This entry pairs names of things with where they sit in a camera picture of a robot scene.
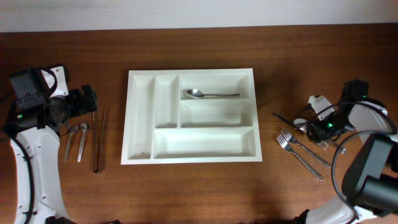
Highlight metal fork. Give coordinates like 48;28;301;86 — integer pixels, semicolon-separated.
277;134;323;181
316;140;339;150
281;128;331;168

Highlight long metal tongs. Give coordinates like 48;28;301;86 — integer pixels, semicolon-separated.
92;110;106;174

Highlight large metal spoon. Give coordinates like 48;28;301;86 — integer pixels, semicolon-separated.
183;88;240;99

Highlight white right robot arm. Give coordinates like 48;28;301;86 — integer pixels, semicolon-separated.
291;80;397;223

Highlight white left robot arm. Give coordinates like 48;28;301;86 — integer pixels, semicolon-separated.
1;64;98;223

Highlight small metal teaspoon right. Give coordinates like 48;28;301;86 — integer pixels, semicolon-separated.
77;122;88;162

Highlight small metal teaspoon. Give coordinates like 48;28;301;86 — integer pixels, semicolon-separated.
64;124;80;162
77;122;88;162

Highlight small metal teaspoon left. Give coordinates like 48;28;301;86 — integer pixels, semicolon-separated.
64;124;80;162

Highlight white cutlery tray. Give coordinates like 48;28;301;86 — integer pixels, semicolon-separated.
121;68;262;165

